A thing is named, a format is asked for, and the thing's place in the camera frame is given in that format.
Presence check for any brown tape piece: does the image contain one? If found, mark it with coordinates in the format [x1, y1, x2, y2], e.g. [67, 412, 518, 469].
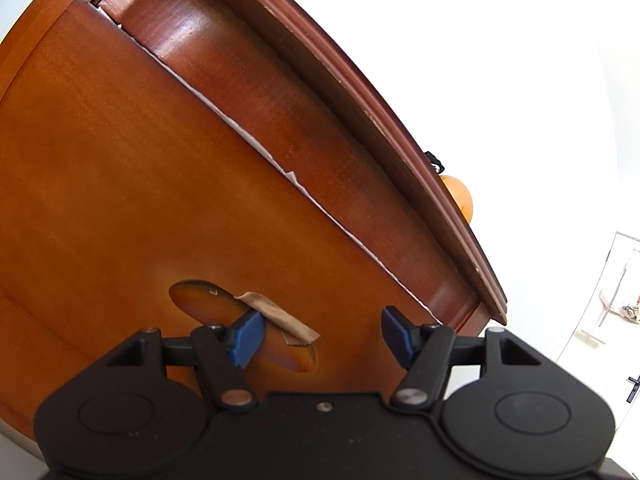
[235, 292, 320, 347]

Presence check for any orange fruit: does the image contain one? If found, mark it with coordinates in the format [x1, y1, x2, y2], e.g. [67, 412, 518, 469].
[440, 176, 473, 223]

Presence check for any white paper sheet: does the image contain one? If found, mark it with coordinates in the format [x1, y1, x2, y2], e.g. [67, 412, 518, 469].
[556, 233, 639, 426]

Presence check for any brown wooden nightstand cabinet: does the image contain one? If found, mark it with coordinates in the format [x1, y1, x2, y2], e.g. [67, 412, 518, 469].
[0, 0, 509, 438]

